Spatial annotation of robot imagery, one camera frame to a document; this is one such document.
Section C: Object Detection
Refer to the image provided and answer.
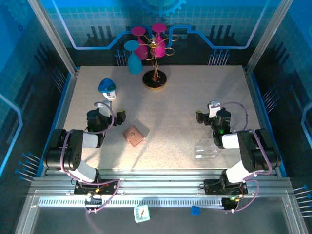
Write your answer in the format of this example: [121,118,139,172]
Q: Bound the tan leather card holder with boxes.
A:
[122,124,146,147]

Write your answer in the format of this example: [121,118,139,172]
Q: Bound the clear plastic box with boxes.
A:
[194,138,219,159]

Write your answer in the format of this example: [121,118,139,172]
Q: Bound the blue lidded white cup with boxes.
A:
[98,78,117,100]

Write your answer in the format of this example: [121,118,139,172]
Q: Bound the teal wine glass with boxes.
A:
[123,40,143,75]

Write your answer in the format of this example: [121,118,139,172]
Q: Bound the magenta wine glass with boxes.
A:
[131,26,149,60]
[152,23,168,58]

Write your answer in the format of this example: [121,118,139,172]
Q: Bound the black controller board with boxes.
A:
[223,197,239,212]
[84,196,103,208]

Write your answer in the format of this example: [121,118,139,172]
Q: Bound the white cube with clock print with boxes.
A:
[133,204,151,224]

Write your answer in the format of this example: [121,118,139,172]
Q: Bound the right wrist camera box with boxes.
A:
[207,100,222,117]

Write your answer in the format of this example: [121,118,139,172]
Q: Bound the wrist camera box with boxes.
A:
[207,100,222,117]
[94,100,113,118]

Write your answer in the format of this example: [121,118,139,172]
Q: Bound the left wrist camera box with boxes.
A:
[94,100,113,118]

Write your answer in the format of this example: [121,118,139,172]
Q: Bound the aluminium side rail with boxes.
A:
[36,67,81,177]
[243,65,288,177]

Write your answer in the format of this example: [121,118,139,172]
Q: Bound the gold wire glass rack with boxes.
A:
[138,34,180,90]

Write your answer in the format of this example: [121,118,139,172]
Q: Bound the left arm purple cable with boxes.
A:
[59,101,122,215]

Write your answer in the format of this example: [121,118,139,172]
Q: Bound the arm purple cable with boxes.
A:
[59,101,122,215]
[215,101,273,213]

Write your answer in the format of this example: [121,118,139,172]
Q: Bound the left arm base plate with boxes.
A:
[74,179,120,195]

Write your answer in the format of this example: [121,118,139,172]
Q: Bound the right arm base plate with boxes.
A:
[203,179,249,195]

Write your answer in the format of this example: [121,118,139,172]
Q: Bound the aluminium table rail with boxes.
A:
[29,168,295,195]

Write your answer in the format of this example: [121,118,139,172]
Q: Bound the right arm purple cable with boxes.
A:
[215,101,273,213]

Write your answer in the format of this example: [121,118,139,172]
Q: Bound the slotted grey cable duct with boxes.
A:
[38,197,225,208]

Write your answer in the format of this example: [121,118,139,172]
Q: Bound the aluminium frame post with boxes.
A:
[245,0,294,74]
[27,0,78,75]

